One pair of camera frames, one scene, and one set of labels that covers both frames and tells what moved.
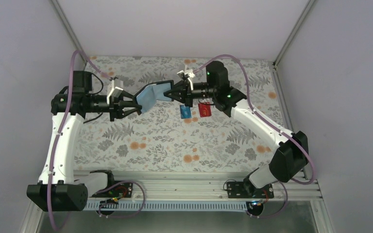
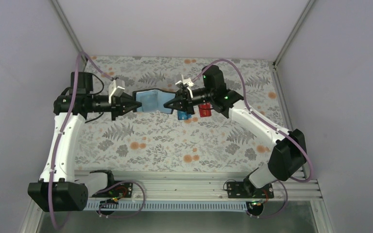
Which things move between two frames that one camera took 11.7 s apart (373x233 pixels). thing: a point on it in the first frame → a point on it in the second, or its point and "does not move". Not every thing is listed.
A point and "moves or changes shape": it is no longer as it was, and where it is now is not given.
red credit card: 204,109 does not move
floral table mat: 171,138 does not move
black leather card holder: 154,91 moves or changes shape
